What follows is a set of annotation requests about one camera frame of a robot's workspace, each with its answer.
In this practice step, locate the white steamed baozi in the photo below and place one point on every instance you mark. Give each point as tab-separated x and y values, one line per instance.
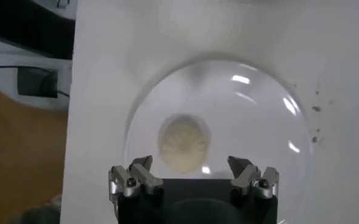
183	143

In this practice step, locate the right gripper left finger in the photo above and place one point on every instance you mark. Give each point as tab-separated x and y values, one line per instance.
139	179

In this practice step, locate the large white round plate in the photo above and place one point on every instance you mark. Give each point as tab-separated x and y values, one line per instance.
243	128

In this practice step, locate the black rectangular box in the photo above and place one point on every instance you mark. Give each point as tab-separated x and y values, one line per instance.
36	82

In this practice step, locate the dark bar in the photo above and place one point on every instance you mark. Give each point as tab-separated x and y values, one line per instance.
30	27

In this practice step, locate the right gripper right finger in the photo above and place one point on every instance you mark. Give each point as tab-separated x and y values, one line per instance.
249	179

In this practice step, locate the white rounded base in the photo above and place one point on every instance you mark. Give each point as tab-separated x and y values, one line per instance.
2	85

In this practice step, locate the dark crumbs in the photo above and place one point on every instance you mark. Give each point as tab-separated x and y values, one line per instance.
316	108

